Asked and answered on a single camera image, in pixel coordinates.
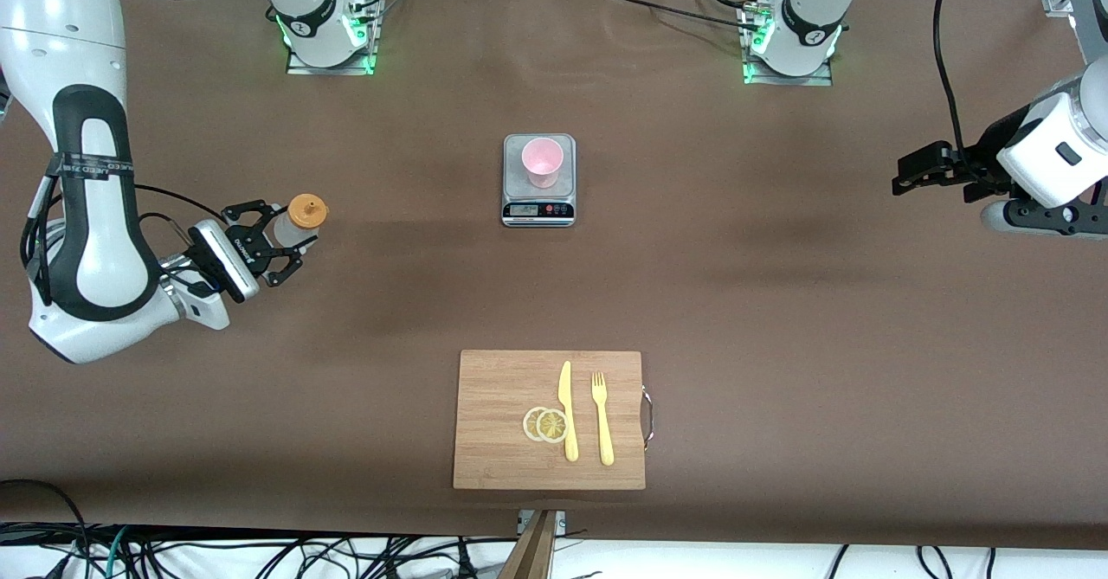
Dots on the small metal bracket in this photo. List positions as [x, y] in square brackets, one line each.
[561, 520]

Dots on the sauce bottle with orange cap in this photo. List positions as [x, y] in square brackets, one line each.
[307, 211]

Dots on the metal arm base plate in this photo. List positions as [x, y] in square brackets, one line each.
[299, 61]
[818, 79]

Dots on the pink plastic cup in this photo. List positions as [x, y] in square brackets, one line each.
[543, 164]

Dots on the wooden post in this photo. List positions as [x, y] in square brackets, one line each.
[530, 553]

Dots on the lemon slice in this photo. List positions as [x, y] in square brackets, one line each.
[529, 424]
[552, 426]

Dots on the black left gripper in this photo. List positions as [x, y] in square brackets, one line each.
[976, 164]

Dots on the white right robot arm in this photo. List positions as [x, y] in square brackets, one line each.
[86, 51]

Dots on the brown table cover sheet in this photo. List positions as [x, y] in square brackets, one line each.
[779, 432]

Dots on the yellow plastic fork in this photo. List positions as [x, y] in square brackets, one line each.
[603, 427]

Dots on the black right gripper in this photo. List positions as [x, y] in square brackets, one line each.
[232, 247]

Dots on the silver digital kitchen scale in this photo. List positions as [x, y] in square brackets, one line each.
[538, 209]

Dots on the wooden cutting board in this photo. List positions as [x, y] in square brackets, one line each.
[498, 440]

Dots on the yellow plastic knife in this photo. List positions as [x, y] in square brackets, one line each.
[568, 414]

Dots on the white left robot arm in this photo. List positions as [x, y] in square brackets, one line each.
[805, 34]

